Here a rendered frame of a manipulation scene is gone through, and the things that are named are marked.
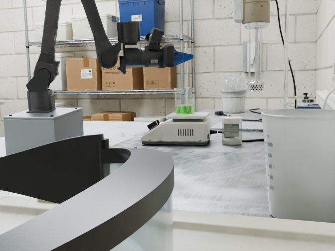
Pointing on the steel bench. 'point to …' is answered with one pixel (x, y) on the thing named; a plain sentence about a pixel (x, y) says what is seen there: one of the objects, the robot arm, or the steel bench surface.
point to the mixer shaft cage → (257, 86)
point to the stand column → (286, 54)
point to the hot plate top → (188, 116)
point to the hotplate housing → (180, 132)
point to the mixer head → (252, 13)
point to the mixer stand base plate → (243, 126)
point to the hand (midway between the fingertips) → (181, 57)
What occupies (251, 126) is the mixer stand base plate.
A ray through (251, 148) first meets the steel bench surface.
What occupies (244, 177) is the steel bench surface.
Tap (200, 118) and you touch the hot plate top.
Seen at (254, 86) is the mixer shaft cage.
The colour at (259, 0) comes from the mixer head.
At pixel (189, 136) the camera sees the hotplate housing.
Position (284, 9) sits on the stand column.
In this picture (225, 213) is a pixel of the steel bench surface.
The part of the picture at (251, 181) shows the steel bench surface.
